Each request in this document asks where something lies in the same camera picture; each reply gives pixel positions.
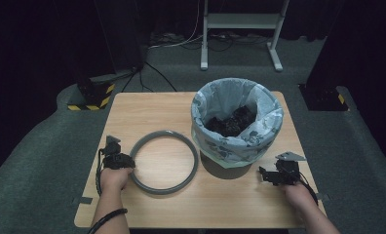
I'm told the white metal stand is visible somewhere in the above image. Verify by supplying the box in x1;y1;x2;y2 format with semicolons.
199;0;291;73

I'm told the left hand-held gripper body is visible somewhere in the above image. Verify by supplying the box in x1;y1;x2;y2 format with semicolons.
99;135;131;171

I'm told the bin with plastic liner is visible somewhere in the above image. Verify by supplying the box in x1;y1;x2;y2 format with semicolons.
190;77;285;170

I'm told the black yellow striped stand base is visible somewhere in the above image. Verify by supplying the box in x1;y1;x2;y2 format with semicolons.
298;83;350;112
66;77;117;112

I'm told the grey bin rim ring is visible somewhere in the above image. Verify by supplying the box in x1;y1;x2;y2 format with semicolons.
129;129;200;196

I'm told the person's right hand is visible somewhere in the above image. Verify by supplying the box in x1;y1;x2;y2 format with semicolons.
281;180;318;214

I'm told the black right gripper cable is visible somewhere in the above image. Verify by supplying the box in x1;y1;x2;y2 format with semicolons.
297;178;320;207

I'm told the dark crumpled waste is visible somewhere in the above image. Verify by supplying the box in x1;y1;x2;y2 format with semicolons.
204;104;258;138

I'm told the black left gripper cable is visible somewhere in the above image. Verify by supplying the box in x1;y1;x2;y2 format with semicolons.
87;147;130;234

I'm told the black floor cable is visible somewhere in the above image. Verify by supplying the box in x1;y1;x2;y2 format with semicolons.
120;60;179;94

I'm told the person's left hand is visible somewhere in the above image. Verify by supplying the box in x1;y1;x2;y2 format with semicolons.
99;166;135;193

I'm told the white floor cable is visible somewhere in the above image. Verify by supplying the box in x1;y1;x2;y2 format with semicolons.
147;0;205;51

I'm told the bundle of floor cables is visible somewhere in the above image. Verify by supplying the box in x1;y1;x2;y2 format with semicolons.
149;31;271;53

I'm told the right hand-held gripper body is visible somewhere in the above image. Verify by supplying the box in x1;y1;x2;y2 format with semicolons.
274;151;308;187

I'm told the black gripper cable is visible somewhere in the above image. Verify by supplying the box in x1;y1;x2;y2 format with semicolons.
87;147;130;234
297;178;320;207

